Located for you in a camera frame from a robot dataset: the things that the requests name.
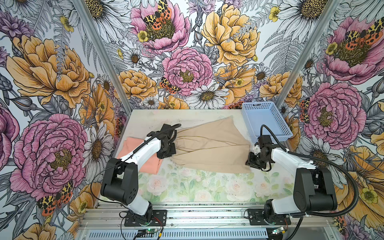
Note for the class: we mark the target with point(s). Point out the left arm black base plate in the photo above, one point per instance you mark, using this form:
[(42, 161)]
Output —
[(156, 218)]

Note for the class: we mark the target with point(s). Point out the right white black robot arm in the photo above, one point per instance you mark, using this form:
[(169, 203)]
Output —
[(313, 186)]

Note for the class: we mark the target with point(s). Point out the right aluminium corner post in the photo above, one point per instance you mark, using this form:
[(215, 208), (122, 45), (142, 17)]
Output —
[(313, 38)]

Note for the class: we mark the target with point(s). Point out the light blue plastic basket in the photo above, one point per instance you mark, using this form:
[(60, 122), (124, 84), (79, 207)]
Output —
[(256, 114)]

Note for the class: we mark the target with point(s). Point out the left aluminium corner post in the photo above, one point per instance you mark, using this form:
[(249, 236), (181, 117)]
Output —
[(95, 37)]

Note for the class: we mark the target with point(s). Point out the white vented cable duct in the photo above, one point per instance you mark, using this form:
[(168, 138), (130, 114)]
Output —
[(181, 234)]

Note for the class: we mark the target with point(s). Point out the beige drawstring shorts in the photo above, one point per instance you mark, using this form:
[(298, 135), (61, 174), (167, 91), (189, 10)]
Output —
[(213, 147)]

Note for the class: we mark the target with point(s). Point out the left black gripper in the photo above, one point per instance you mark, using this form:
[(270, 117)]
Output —
[(172, 152)]

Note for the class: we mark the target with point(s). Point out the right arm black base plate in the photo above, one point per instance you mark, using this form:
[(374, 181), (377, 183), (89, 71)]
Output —
[(256, 218)]

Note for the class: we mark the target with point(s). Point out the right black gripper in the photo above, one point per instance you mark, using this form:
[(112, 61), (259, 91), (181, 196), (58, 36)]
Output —
[(250, 162)]

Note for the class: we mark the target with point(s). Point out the green circuit board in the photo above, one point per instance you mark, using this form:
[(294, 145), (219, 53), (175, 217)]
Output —
[(149, 233)]

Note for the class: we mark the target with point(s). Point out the aluminium rail frame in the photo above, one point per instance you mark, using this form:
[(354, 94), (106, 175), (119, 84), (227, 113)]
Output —
[(180, 215)]

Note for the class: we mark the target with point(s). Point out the peach graphic t-shirt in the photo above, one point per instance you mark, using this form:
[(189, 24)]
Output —
[(145, 158)]

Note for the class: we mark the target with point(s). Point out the aluminium corner post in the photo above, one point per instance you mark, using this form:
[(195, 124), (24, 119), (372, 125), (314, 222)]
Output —
[(95, 37), (313, 38)]

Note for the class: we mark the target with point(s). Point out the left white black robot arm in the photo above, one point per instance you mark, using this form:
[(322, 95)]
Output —
[(121, 176)]

